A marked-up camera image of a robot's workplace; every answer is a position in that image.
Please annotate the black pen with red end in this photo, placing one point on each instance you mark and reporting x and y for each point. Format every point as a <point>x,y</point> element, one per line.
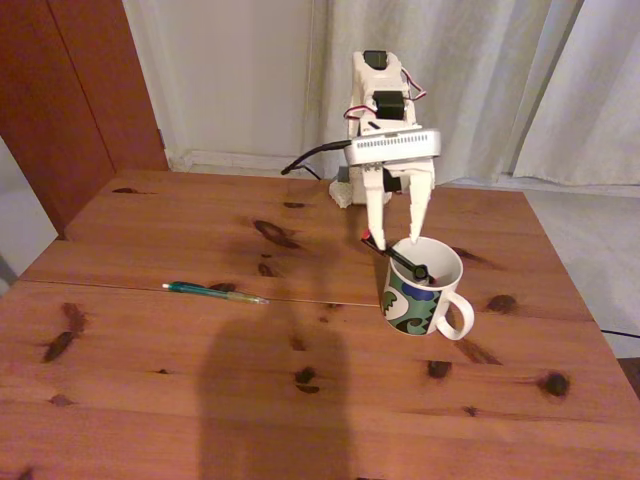
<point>400,257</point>

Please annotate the green clear pen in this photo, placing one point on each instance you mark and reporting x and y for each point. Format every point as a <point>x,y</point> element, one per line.
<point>190,288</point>

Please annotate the white mug with green pattern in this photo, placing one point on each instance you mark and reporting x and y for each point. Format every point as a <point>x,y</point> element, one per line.
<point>410,310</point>

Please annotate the white curtain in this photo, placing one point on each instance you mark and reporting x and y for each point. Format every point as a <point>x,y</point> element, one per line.
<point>475,75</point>
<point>600,100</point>

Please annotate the dark brown furniture piece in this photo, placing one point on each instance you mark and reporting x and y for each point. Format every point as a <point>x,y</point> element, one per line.
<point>632,375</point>

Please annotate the brown wooden cabinet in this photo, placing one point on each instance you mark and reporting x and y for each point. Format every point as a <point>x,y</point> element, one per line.
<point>75,100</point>

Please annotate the silver camera box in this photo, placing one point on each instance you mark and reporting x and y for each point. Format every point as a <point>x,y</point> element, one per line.
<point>395,147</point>

